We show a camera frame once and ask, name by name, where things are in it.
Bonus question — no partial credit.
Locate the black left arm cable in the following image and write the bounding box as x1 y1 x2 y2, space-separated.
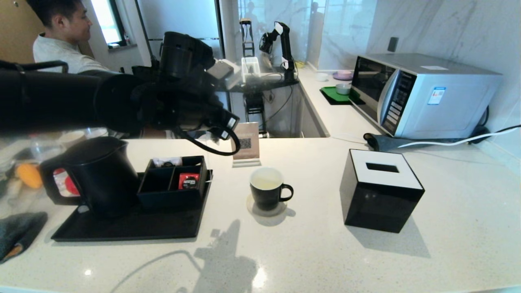
174 125 241 156

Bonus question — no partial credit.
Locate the white power cable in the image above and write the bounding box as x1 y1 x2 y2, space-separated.
397 126 521 149

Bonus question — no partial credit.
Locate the black serving tray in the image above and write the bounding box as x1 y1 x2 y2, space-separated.
52 170 214 241

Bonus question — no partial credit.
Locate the black tissue box white lid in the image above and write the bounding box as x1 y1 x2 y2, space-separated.
340 149 425 234

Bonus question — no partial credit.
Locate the white plastic rack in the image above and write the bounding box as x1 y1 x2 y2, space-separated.
241 57 261 84

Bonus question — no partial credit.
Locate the person in grey t-shirt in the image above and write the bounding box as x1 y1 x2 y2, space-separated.
26 0 118 76

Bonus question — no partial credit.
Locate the silver microwave oven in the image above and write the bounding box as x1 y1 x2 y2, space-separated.
350 53 503 140

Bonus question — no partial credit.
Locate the black electric kettle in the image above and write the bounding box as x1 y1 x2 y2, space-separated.
39 136 139 218

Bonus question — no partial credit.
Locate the green tray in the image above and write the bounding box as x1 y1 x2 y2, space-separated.
320 86 365 106

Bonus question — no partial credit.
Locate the red coffee sachet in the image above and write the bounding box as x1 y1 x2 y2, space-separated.
179 173 201 190

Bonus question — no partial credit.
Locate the black ladder-shaped frame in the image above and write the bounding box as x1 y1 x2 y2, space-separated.
239 18 256 57

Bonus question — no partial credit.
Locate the QR code acrylic sign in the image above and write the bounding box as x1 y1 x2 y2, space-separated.
232 122 262 168

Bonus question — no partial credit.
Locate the black power cable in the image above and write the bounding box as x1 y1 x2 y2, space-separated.
472 107 521 139

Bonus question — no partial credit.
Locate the black mug white inside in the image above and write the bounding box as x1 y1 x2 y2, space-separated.
250 167 294 211

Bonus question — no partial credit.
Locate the window with black frame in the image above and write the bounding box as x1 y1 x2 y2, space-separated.
90 0 127 49

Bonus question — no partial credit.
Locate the orange oval object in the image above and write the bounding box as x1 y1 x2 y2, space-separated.
16 163 44 189

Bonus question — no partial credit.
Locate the clear water bottle red cap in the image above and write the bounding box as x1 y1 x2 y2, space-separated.
31 138 61 162

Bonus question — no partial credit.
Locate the silver refrigerator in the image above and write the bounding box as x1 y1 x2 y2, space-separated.
136 0 230 55

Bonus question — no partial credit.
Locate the black compartment organizer box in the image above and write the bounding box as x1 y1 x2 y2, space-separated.
138 155 209 209

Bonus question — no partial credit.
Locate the dark grey towel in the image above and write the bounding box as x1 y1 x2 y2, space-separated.
0 212 48 264

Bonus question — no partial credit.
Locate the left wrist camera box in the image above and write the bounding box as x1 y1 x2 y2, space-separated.
208 59 243 91

